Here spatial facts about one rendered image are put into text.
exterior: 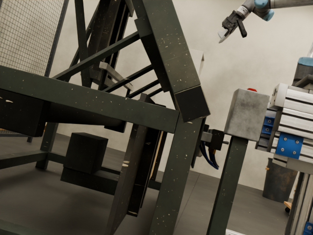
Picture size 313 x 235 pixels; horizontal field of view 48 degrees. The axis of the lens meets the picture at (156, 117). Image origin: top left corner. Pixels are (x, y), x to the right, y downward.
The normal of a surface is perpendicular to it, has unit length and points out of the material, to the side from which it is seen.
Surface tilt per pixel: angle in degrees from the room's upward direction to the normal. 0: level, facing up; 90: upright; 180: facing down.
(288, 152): 90
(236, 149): 90
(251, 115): 90
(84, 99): 90
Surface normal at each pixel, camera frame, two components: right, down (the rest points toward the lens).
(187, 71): -0.07, -0.04
